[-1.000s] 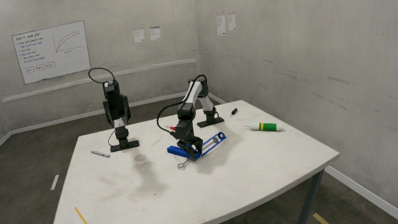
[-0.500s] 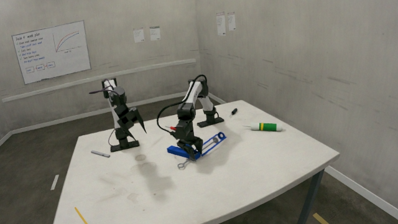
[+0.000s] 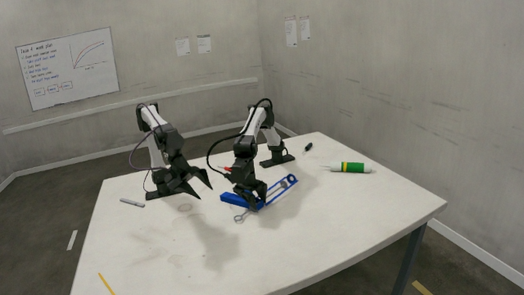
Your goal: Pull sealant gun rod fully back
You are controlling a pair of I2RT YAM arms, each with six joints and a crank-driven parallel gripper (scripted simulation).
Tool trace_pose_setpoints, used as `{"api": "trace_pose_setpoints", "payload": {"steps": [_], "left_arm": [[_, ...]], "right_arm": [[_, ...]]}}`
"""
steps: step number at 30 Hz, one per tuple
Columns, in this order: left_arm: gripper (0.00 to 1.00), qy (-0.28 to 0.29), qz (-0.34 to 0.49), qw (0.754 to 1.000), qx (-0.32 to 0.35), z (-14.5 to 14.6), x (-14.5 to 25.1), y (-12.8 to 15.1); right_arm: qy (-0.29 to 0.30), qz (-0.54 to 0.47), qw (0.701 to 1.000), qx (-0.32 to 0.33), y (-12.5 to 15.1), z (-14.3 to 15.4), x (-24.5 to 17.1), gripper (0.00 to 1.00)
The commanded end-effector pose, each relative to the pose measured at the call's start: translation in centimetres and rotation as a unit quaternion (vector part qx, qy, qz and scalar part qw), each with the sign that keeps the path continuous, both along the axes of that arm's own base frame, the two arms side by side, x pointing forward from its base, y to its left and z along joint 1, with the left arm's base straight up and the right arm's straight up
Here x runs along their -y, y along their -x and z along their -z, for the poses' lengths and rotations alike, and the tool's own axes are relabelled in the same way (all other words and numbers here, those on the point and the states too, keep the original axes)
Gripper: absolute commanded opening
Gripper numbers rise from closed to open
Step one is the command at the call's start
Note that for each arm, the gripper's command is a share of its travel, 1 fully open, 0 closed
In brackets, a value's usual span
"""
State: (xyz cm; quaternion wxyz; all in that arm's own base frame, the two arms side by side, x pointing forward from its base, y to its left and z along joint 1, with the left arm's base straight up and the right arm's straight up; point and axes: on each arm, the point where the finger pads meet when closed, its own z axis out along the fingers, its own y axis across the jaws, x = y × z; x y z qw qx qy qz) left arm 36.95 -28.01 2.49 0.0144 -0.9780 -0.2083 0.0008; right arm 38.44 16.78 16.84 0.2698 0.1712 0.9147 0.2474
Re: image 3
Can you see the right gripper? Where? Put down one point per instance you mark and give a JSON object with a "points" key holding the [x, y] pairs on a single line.
{"points": [[185, 187]]}

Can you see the black screwdriver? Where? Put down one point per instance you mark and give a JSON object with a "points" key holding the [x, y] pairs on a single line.
{"points": [[309, 145]]}

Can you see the white and green sealant cartridge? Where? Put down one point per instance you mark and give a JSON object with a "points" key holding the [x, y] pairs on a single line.
{"points": [[349, 166]]}

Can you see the grey flat bar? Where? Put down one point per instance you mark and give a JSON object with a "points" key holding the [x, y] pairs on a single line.
{"points": [[137, 204]]}

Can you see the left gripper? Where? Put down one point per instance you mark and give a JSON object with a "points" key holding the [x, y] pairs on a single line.
{"points": [[251, 184]]}

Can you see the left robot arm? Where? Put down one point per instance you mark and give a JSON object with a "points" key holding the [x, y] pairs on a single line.
{"points": [[245, 147]]}

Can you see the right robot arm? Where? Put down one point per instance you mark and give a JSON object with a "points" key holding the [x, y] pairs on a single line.
{"points": [[172, 144]]}

